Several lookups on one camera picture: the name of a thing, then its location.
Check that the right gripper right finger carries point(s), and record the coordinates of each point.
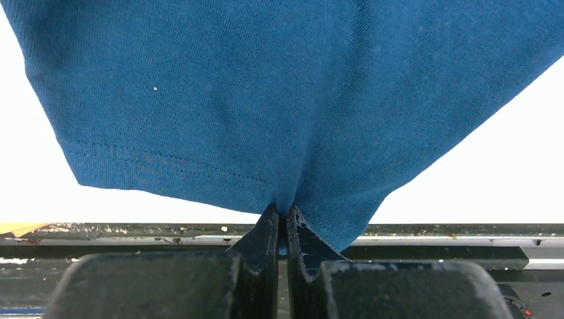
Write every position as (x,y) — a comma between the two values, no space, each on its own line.
(324,284)

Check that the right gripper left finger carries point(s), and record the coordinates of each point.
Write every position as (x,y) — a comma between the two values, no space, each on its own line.
(240,282)

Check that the brown tape piece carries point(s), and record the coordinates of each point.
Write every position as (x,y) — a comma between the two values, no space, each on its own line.
(20,229)

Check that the blue t-shirt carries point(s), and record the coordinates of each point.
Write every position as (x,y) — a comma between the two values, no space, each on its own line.
(329,106)

